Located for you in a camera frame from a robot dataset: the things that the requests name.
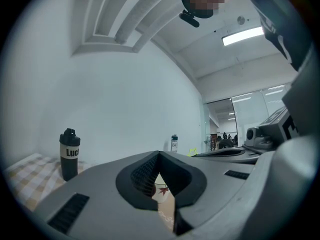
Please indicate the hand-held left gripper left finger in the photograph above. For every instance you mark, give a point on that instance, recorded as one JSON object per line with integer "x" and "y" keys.
{"x": 100, "y": 204}

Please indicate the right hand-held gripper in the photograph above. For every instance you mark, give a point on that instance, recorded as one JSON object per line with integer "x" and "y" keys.
{"x": 270, "y": 131}

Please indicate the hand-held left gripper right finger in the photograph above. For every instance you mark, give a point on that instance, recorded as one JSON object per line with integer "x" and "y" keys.
{"x": 225, "y": 199}

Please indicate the white floral mug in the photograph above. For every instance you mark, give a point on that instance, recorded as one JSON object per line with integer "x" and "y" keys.
{"x": 161, "y": 191}

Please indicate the black office chair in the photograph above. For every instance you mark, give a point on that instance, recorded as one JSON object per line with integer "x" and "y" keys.
{"x": 226, "y": 144}

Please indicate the black shaker bottle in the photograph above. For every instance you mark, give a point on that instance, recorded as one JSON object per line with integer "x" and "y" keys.
{"x": 69, "y": 161}

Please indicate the clear water bottle dark cap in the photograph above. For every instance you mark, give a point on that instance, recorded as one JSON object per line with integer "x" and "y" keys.
{"x": 174, "y": 145}

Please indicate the beige checked flower tablecloth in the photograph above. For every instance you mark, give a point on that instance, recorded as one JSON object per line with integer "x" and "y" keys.
{"x": 32, "y": 176}

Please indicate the long ceiling lamp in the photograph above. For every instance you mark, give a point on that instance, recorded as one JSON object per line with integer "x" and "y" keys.
{"x": 242, "y": 35}

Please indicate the round smoke detector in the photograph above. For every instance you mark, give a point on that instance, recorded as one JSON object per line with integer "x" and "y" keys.
{"x": 241, "y": 20}

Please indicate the person's black clothing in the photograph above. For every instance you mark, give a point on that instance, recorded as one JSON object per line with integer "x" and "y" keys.
{"x": 275, "y": 9}

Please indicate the black head-mounted camera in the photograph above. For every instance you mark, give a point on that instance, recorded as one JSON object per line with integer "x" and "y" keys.
{"x": 188, "y": 19}

